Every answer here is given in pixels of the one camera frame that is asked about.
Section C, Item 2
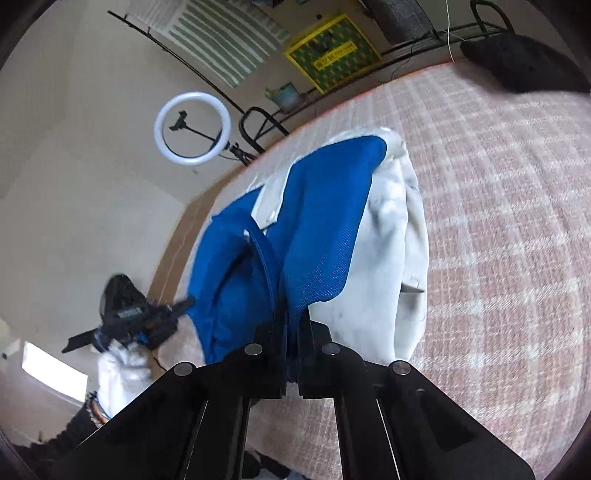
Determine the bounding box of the person's left forearm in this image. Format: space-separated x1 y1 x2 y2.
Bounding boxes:
25 390 114 462

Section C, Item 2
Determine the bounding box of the green striped white cloth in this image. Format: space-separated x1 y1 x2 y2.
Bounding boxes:
127 0 301 88

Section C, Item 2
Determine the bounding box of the black metal tube rack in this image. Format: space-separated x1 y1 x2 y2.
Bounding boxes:
239 0 517 155

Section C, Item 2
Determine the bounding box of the thin black rod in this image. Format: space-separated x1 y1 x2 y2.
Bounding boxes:
107 10 247 116

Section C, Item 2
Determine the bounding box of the white and blue jacket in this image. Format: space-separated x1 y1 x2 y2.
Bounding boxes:
187 127 430 370

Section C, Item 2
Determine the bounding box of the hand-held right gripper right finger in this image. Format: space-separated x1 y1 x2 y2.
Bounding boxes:
295 309 536 480

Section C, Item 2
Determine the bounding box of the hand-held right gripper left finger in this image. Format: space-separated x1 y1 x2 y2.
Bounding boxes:
51 300 291 480

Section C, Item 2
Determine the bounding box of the teal pot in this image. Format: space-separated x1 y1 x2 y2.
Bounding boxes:
265 82 303 112

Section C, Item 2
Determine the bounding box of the person's left hand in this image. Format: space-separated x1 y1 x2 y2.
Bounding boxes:
98 339 155 416

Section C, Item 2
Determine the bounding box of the black cloth bag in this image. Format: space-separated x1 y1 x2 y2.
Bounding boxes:
459 33 591 95

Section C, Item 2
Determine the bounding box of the yellow green wall poster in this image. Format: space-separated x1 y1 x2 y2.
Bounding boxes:
284 14 384 95

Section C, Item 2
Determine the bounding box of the grey checked cloth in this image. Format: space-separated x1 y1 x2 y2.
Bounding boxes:
365 0 435 42

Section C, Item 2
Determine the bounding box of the white ring light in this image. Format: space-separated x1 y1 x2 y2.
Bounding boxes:
154 91 259 168

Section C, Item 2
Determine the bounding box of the pink plaid blanket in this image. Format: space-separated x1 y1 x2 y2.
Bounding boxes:
152 62 591 476

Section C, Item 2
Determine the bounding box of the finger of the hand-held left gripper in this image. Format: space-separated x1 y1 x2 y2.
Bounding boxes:
156 298 196 320

